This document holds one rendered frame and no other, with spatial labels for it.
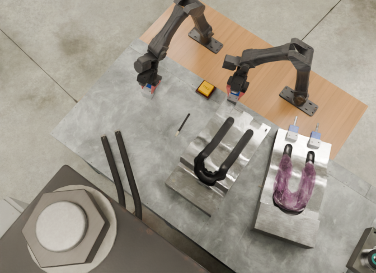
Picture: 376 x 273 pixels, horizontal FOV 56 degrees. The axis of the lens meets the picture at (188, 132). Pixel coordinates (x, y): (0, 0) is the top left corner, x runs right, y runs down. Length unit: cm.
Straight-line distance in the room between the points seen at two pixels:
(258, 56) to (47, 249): 132
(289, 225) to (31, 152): 191
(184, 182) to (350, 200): 78
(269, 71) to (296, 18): 133
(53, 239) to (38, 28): 293
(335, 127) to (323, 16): 157
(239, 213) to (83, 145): 82
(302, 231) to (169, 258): 121
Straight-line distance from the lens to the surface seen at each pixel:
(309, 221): 166
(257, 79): 194
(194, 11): 163
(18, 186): 279
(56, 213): 45
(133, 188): 162
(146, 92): 182
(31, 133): 288
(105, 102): 190
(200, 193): 164
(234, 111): 177
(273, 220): 162
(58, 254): 46
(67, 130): 189
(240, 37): 207
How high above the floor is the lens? 248
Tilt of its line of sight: 70 degrees down
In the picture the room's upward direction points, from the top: straight up
